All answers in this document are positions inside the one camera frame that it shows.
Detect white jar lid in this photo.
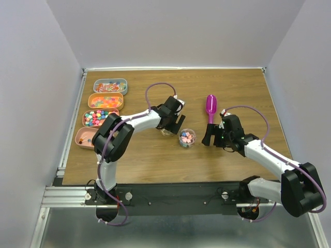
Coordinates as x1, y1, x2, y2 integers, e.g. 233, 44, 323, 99
160, 129, 174, 137

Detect pink tray of lollipops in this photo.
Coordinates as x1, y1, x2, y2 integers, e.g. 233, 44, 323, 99
74, 127, 98, 150

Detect orange tray of gummies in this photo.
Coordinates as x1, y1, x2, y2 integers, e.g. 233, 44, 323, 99
87, 92, 124, 110

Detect magenta plastic scoop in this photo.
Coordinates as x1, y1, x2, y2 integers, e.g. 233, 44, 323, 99
205, 95, 217, 124

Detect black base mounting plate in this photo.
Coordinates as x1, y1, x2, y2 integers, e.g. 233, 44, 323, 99
85, 181, 268, 216

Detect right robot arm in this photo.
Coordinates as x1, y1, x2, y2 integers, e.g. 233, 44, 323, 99
202, 114, 326, 217

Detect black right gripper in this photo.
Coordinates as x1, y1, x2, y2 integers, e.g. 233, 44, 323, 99
201, 122, 232, 148

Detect grey tray of candy sticks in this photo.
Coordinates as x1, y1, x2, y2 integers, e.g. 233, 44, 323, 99
93, 79, 128, 95

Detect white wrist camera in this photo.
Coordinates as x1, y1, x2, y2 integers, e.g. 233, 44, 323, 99
219, 109, 229, 129
175, 97, 185, 115

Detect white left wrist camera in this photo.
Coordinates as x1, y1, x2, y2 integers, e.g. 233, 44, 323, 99
175, 97, 185, 115

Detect pink tray of candies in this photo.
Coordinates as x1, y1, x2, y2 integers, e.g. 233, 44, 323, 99
82, 108, 119, 128

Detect clear plastic jar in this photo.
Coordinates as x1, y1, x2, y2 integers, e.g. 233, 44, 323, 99
178, 129, 196, 148

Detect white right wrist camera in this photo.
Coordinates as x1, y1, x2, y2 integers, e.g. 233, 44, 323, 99
219, 109, 229, 129

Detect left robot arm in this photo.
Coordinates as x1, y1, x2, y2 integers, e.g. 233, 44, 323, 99
92, 96, 185, 204

